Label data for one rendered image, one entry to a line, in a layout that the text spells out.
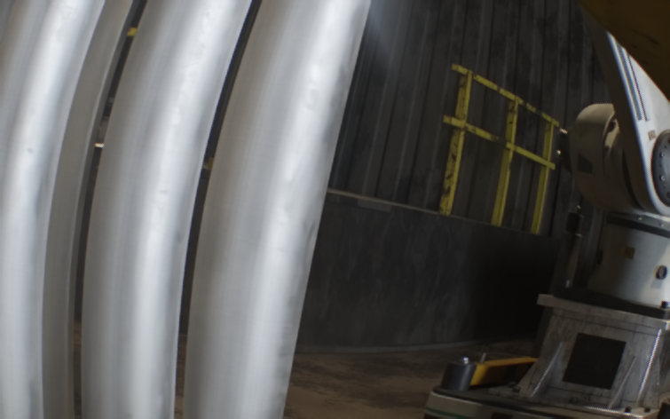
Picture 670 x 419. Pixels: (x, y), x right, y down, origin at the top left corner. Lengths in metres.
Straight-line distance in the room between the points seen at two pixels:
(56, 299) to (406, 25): 7.08
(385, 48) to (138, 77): 7.22
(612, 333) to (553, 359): 0.21
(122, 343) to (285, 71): 0.48
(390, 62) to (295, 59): 6.93
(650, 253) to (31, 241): 1.81
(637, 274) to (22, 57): 1.87
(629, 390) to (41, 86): 1.83
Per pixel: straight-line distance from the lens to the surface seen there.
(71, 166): 1.55
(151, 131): 1.31
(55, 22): 1.12
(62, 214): 1.55
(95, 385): 1.38
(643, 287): 2.55
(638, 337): 2.50
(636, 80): 2.42
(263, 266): 1.53
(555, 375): 2.64
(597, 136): 2.62
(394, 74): 8.41
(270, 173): 1.52
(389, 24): 8.54
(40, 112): 1.11
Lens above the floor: 0.76
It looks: 1 degrees down
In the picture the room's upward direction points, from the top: 12 degrees clockwise
